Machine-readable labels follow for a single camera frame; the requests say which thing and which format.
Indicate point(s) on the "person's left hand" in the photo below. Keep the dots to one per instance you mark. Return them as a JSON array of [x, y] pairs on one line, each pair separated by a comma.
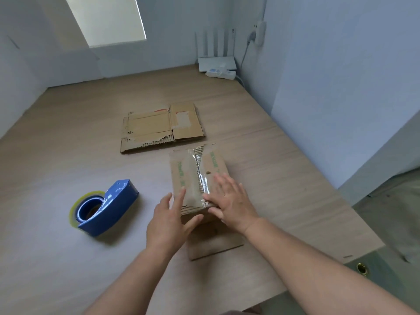
[[167, 229]]

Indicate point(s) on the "person's right hand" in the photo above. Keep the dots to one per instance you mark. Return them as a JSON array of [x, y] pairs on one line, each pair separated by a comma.
[[234, 206]]

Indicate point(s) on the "blue tape dispenser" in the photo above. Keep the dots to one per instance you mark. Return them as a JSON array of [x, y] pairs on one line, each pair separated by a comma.
[[118, 206]]

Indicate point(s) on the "large torn cardboard box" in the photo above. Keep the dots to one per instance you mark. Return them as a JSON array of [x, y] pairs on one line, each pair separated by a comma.
[[183, 173]]

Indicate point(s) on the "peeled-surface cardboard box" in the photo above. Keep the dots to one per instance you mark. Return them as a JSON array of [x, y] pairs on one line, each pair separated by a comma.
[[190, 129]]

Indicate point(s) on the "clear yellowish tape roll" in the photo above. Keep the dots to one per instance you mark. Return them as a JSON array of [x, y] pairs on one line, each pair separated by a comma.
[[73, 214]]

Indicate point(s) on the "person's right forearm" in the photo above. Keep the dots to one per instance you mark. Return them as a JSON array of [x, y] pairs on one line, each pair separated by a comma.
[[328, 269]]

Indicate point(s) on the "person's left forearm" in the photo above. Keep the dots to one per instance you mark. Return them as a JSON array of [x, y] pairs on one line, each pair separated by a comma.
[[128, 285]]

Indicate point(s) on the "white power strip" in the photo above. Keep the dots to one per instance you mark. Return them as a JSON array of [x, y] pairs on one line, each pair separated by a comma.
[[228, 75]]

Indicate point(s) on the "small round brass fitting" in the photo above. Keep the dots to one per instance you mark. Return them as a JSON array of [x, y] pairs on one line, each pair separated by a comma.
[[362, 269]]

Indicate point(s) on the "white router with antennas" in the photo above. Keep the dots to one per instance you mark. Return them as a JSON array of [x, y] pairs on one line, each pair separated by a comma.
[[216, 63]]

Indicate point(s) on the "white foam partition board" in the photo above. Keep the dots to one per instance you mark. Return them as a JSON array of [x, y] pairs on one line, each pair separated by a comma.
[[16, 85]]

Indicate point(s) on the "bright window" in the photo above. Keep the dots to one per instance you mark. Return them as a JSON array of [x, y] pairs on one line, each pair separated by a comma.
[[108, 19]]

